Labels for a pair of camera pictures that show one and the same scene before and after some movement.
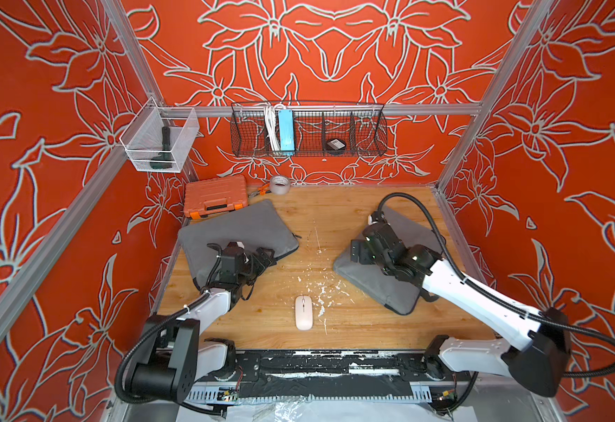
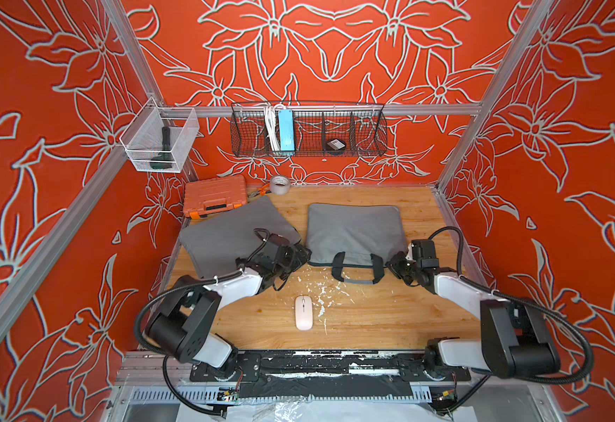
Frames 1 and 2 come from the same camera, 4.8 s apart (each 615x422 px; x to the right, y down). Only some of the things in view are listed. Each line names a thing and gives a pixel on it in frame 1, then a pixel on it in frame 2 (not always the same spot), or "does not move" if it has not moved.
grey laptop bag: (394, 291) to (357, 241)
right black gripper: (367, 246) does not move
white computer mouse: (304, 312) does not move
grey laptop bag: (256, 225) does not move
